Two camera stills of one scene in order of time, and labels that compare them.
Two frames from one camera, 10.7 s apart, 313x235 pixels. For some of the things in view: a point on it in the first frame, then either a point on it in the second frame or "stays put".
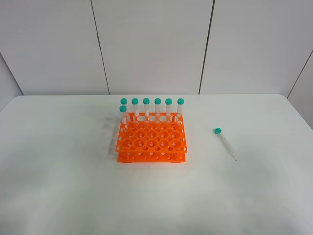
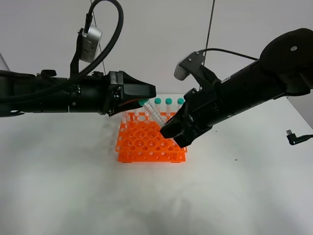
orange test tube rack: [152, 137] stays put
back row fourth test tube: [157, 102] stays put
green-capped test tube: [217, 131] -> [157, 115]
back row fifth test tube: [168, 102] stays put
